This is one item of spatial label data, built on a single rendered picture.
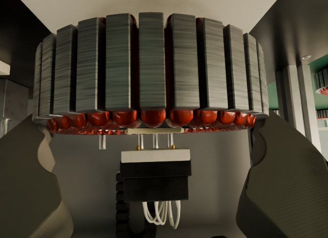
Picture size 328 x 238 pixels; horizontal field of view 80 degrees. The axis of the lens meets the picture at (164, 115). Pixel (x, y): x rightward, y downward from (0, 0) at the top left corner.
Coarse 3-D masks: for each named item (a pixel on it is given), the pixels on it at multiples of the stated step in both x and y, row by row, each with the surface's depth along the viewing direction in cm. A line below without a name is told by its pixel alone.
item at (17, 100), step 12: (0, 84) 27; (12, 84) 28; (0, 96) 27; (12, 96) 28; (24, 96) 31; (0, 108) 27; (12, 108) 28; (24, 108) 31; (0, 120) 30; (12, 120) 31
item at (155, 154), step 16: (128, 160) 17; (144, 160) 17; (160, 160) 17; (176, 160) 17; (128, 176) 19; (144, 176) 19; (160, 176) 19; (176, 176) 19; (128, 192) 19; (144, 192) 19; (160, 192) 19; (176, 192) 19
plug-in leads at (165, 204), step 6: (144, 204) 26; (156, 204) 26; (162, 204) 30; (168, 204) 29; (180, 204) 27; (144, 210) 26; (156, 210) 26; (162, 210) 30; (168, 210) 29; (150, 216) 29; (156, 216) 26; (162, 216) 30; (150, 222) 27; (156, 222) 29; (162, 222) 27; (174, 228) 28
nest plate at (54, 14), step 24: (24, 0) 11; (48, 0) 11; (72, 0) 11; (96, 0) 11; (120, 0) 11; (144, 0) 12; (168, 0) 12; (192, 0) 12; (216, 0) 12; (240, 0) 12; (264, 0) 12; (48, 24) 14; (72, 24) 14; (240, 24) 14
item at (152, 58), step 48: (48, 48) 7; (96, 48) 6; (144, 48) 6; (192, 48) 6; (240, 48) 6; (48, 96) 6; (96, 96) 6; (144, 96) 5; (192, 96) 6; (240, 96) 6
